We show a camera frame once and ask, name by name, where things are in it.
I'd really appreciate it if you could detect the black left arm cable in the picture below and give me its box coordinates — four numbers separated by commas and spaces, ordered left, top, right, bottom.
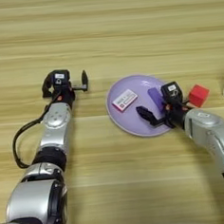
9, 98, 64, 170

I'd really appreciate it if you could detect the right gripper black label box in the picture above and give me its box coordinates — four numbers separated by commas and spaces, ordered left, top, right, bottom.
159, 80, 184, 103

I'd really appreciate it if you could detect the small white pink card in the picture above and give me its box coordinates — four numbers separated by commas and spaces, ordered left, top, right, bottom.
110, 87, 140, 114

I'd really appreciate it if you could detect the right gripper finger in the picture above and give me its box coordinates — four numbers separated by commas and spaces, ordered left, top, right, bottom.
180, 98, 195, 108
135, 103, 160, 129

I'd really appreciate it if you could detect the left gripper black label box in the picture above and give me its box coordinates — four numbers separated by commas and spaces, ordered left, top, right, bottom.
50, 67, 72, 89

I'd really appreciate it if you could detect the round purple plate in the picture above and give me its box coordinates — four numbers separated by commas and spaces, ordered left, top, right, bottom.
103, 70, 184, 140

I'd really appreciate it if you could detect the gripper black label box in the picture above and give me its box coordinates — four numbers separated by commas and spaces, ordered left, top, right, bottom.
50, 67, 72, 89
159, 80, 184, 103

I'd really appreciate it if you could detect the purple rectangular block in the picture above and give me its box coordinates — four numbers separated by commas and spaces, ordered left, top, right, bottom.
146, 85, 167, 114

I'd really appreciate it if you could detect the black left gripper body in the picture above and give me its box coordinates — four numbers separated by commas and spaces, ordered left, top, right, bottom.
50, 82, 87, 110

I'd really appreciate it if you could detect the red cube block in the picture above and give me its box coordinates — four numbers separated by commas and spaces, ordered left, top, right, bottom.
187, 83, 212, 109

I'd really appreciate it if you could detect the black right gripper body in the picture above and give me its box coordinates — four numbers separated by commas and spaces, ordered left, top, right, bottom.
151, 98, 191, 132

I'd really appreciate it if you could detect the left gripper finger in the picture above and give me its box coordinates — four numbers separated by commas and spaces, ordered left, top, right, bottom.
40, 73, 56, 100
79, 69, 90, 92

